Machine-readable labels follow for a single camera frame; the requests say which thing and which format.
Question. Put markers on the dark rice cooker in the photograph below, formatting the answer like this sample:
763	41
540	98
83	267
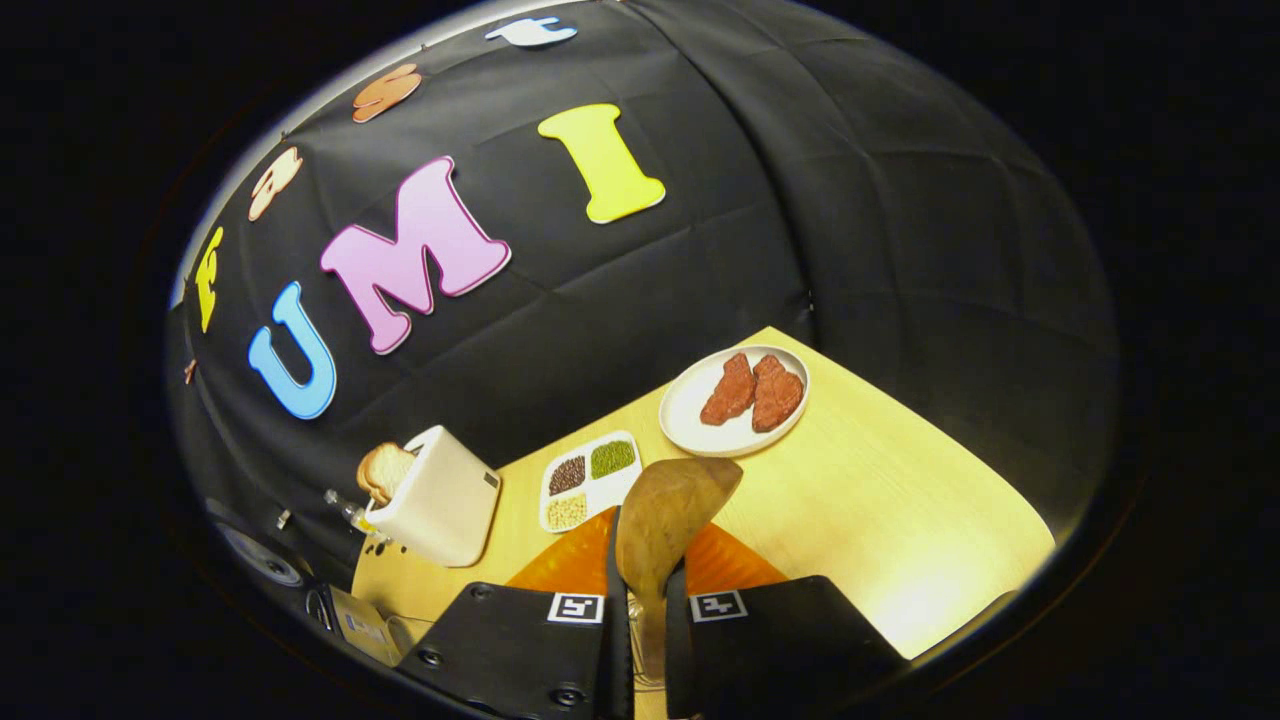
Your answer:
265	555

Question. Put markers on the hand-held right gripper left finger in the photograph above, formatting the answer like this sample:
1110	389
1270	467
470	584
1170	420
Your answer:
618	650

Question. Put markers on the wooden spoon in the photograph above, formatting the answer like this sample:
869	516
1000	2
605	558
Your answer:
665	510

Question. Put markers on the red meat piece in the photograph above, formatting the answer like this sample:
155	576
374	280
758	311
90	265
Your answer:
727	390
778	392

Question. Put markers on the white divided bean dish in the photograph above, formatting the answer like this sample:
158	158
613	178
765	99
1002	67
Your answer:
590	480

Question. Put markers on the white toaster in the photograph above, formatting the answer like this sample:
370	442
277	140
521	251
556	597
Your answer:
440	500

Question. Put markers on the toast bread slice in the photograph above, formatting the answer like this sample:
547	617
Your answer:
383	470

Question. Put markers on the clear water bottle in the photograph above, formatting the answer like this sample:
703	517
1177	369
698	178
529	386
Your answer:
347	512

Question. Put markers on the white round plate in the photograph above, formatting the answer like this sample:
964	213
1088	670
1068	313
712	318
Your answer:
690	415

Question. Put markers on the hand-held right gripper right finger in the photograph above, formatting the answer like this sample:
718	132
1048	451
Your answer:
678	655

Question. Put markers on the black backdrop cloth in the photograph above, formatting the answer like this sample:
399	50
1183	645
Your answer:
900	200

